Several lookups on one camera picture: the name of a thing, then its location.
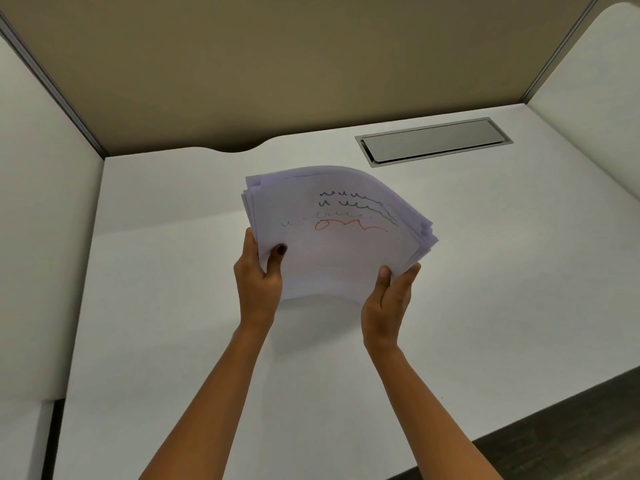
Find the metal desk cable hatch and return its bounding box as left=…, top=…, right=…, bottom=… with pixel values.
left=355, top=117, right=514, bottom=168

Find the person's left forearm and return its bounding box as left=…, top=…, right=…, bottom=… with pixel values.
left=127, top=322, right=275, bottom=480

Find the person's right hand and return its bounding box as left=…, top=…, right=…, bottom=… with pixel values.
left=361, top=262, right=422, bottom=351

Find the beige desk partition panel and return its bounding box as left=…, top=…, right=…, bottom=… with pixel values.
left=0, top=0, right=602, bottom=156

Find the white side partition panel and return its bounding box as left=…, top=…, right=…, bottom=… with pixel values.
left=528, top=2, right=640, bottom=201
left=0, top=35, right=105, bottom=480

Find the person's right forearm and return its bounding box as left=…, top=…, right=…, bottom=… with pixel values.
left=364, top=344, right=517, bottom=480

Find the person's left hand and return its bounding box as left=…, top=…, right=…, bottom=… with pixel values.
left=233, top=227, right=289, bottom=332

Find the stack of white scribbled papers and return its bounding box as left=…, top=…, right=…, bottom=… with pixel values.
left=241, top=165, right=439, bottom=302

